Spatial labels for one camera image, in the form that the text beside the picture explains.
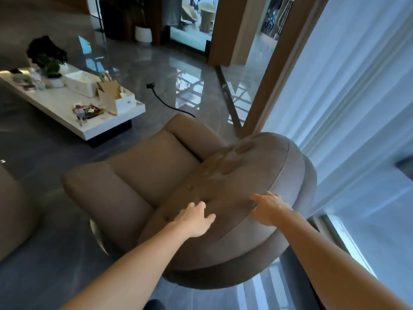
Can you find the white low coffee table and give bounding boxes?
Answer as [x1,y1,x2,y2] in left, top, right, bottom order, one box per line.
[0,63,146,148]

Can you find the person's right hand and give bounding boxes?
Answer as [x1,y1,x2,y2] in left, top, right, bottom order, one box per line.
[250,191,294,227]

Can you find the person's left forearm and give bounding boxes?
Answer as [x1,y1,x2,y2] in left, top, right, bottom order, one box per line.
[60,222,196,310]

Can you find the open cardboard box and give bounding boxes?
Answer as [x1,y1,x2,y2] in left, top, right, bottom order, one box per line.
[96,79,136,115]

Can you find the tray of small items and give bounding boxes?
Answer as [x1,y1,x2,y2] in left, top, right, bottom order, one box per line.
[72,103,106,122]

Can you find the person's left hand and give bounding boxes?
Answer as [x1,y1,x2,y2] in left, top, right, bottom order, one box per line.
[174,201,216,238]

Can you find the person's right forearm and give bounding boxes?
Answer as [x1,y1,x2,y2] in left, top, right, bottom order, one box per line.
[275,210,413,310]

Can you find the wooden pillar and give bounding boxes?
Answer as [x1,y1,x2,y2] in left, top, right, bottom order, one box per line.
[208,0,250,67]

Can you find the wooden door frame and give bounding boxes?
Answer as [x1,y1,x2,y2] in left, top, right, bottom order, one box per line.
[237,0,330,139]

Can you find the white plant pot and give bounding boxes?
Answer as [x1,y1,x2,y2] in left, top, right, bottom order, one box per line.
[134,26,152,44]

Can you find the wicker outdoor table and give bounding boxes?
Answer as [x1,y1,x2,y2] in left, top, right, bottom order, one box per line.
[198,3,216,33]

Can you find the white sheer curtain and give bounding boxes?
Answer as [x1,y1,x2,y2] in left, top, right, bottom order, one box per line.
[261,0,413,225]

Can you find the brown upholstered armchair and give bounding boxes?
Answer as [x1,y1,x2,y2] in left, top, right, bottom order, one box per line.
[61,113,318,290]

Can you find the black power cable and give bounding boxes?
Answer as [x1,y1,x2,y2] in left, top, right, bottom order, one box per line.
[146,83,196,118]

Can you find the small clear bottles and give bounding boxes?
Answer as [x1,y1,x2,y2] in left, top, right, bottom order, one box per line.
[30,68,46,91]

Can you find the brown sofa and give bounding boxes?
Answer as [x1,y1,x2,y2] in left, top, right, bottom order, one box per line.
[0,164,42,262]

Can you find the small green potted plant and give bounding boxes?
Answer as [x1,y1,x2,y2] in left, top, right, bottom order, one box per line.
[45,59,64,88]

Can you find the white rectangular box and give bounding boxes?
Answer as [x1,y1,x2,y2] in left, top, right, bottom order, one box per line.
[62,70,102,98]

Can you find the dark leafy potted plant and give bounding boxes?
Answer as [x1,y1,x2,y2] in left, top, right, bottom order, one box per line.
[26,35,68,70]

